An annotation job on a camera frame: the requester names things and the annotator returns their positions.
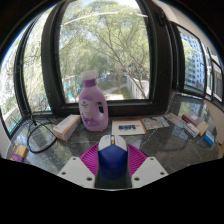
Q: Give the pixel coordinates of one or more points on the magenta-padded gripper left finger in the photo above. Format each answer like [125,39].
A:
[75,170]

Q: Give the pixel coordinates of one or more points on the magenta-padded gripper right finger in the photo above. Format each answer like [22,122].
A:
[150,170]

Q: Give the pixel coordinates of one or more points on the blue and white computer mouse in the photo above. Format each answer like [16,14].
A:
[112,161]

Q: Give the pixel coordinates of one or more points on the orange and white carton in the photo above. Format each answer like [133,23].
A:
[66,128]

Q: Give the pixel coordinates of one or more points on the white framed photo card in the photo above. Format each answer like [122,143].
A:
[128,127]

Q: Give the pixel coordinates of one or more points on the colourful printed leaflet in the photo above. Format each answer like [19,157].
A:
[155,122]

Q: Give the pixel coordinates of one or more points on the long printed leaflet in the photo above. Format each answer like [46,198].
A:
[176,120]

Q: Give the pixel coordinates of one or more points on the small white box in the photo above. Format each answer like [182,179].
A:
[191,130]

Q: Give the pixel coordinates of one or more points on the yellow and purple book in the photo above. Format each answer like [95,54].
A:
[19,152]

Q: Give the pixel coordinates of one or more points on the purple detergent bottle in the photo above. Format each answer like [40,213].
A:
[92,110]

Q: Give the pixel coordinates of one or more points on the small blue box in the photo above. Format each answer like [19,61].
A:
[209,138]

